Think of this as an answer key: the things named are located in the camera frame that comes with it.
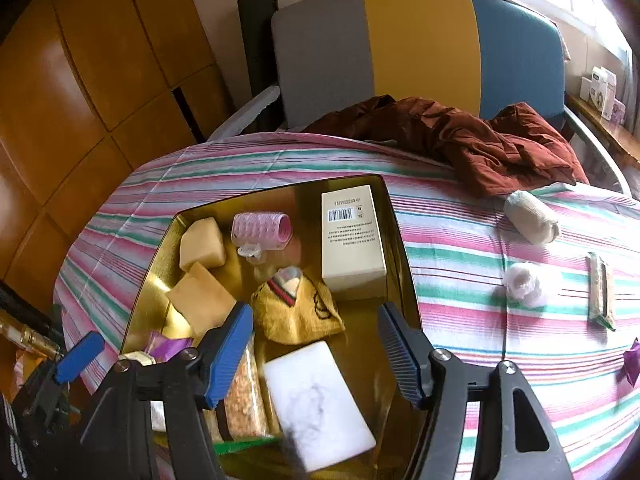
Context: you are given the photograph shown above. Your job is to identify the pink hair roller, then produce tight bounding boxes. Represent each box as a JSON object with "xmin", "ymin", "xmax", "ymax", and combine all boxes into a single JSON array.
[{"xmin": 231, "ymin": 211, "xmax": 293, "ymax": 250}]

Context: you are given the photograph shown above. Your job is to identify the clear packet of nuts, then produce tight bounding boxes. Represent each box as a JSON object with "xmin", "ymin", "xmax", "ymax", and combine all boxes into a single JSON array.
[{"xmin": 215, "ymin": 332, "xmax": 273, "ymax": 441}]

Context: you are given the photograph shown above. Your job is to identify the cream cardboard box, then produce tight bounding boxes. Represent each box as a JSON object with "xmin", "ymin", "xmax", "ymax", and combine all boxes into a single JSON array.
[{"xmin": 320, "ymin": 185, "xmax": 388, "ymax": 295}]

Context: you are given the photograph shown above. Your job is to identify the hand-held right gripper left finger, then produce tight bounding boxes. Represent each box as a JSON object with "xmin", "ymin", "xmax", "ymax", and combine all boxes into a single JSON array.
[{"xmin": 80, "ymin": 302, "xmax": 256, "ymax": 480}]

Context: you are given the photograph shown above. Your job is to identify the yellow sock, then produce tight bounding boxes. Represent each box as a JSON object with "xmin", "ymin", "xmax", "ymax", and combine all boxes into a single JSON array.
[{"xmin": 250, "ymin": 266, "xmax": 347, "ymax": 345}]

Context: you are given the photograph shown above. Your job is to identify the large white box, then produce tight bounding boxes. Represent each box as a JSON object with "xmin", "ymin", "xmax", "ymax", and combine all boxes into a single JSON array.
[{"xmin": 590, "ymin": 66, "xmax": 618, "ymax": 110}]

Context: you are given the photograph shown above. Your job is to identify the gold metal tin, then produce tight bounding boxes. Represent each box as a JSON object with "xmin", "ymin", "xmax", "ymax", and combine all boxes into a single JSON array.
[{"xmin": 117, "ymin": 174, "xmax": 431, "ymax": 480}]

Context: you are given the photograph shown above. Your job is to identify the black rolled mat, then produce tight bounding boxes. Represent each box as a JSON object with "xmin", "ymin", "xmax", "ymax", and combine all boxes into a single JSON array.
[{"xmin": 237, "ymin": 0, "xmax": 281, "ymax": 133}]

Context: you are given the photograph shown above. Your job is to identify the clear plastic clip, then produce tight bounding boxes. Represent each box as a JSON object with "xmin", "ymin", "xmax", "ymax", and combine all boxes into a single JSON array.
[{"xmin": 237, "ymin": 242, "xmax": 273, "ymax": 266}]

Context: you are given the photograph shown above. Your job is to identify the wooden desk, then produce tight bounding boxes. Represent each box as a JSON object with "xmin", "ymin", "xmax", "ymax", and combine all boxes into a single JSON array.
[{"xmin": 565, "ymin": 91, "xmax": 640, "ymax": 168}]

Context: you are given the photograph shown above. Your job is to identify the grey bed rail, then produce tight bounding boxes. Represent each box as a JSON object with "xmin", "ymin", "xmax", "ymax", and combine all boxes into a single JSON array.
[
  {"xmin": 562, "ymin": 105, "xmax": 633, "ymax": 196},
  {"xmin": 207, "ymin": 85, "xmax": 283, "ymax": 141}
]

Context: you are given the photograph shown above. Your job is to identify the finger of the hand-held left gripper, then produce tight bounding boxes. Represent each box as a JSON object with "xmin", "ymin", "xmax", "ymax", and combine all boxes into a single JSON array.
[{"xmin": 15, "ymin": 331, "xmax": 107, "ymax": 431}]

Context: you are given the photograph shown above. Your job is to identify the brass metal rod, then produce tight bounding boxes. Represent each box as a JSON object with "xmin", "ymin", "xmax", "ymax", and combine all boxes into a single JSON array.
[{"xmin": 0, "ymin": 307, "xmax": 63, "ymax": 361}]

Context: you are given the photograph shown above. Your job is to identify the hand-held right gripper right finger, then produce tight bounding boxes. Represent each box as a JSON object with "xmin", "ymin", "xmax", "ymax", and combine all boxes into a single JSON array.
[{"xmin": 377, "ymin": 302, "xmax": 576, "ymax": 480}]

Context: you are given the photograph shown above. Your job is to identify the maroon jacket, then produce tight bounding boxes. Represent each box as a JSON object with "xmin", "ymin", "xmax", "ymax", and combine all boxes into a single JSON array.
[{"xmin": 300, "ymin": 94, "xmax": 591, "ymax": 198}]

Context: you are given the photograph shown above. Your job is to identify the wooden wardrobe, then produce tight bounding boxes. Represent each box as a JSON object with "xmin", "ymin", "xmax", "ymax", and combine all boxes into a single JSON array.
[{"xmin": 0, "ymin": 0, "xmax": 236, "ymax": 311}]

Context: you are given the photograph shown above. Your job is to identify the green plastic item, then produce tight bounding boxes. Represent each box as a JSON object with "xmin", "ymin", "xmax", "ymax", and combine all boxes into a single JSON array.
[{"xmin": 215, "ymin": 435, "xmax": 281, "ymax": 456}]

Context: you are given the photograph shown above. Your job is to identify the yellow sponge block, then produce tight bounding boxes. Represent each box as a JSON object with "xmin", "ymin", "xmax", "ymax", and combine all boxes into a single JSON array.
[
  {"xmin": 165, "ymin": 261, "xmax": 237, "ymax": 338},
  {"xmin": 179, "ymin": 217, "xmax": 227, "ymax": 272}
]

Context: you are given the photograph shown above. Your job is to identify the beige rolled sock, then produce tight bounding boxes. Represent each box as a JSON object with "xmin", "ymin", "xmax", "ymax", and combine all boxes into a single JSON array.
[{"xmin": 502, "ymin": 191, "xmax": 562, "ymax": 246}]

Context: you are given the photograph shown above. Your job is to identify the purple foil wrapper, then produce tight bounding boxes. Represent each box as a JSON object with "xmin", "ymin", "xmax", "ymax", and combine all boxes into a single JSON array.
[
  {"xmin": 622, "ymin": 337, "xmax": 640, "ymax": 388},
  {"xmin": 145, "ymin": 331, "xmax": 193, "ymax": 363}
]

